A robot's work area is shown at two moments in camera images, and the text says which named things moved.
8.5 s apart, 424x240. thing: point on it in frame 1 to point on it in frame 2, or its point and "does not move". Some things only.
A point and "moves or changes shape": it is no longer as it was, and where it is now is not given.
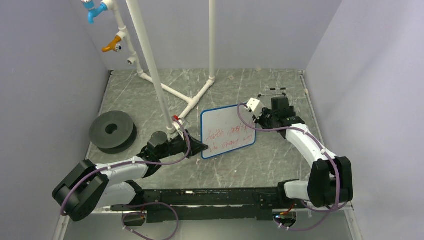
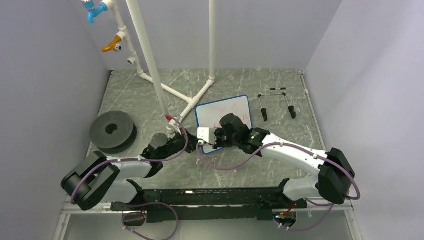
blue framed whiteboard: (223, 131) moves or changes shape
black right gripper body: (267, 119) to (223, 140)
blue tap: (93, 12) does not move
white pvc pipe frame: (154, 79) does not move
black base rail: (162, 205) does not move
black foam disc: (112, 132) does not move
